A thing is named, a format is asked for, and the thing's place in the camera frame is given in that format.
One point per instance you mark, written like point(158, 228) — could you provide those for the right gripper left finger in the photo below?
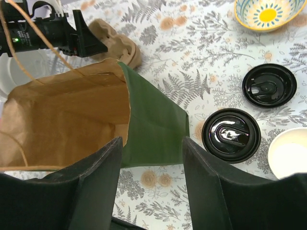
point(78, 197)

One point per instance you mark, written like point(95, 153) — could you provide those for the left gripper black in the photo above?
point(72, 41)

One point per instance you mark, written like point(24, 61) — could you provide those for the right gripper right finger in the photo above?
point(223, 197)

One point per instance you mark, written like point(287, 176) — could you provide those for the black coffee cup lid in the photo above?
point(231, 134)

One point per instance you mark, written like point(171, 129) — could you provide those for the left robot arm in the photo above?
point(22, 35)

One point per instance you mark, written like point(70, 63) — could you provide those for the brown cardboard cup carrier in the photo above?
point(119, 46)

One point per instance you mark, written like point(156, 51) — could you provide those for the green paper bag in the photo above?
point(55, 121)

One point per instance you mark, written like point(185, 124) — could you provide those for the floral tablecloth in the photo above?
point(197, 54)

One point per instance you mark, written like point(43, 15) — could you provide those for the yellow patterned ceramic bowl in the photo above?
point(266, 15)

